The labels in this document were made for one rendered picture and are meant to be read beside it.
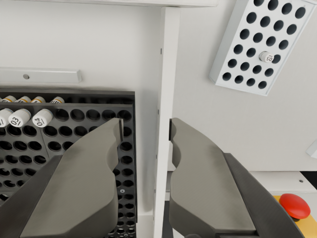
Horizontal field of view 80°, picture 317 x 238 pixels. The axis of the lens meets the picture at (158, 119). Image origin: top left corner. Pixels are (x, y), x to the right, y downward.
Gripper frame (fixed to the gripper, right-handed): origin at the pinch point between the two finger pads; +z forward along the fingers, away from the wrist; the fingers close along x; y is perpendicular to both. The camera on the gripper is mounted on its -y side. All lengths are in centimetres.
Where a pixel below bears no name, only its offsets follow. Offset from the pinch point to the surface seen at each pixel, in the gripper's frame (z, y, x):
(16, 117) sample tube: 3.3, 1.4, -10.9
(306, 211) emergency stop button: 5.8, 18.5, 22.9
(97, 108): 4.5, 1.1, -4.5
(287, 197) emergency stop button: 8.3, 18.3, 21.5
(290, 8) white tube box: 15.1, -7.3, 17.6
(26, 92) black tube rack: 7.4, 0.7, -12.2
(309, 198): 13.8, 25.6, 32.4
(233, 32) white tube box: 15.3, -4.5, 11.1
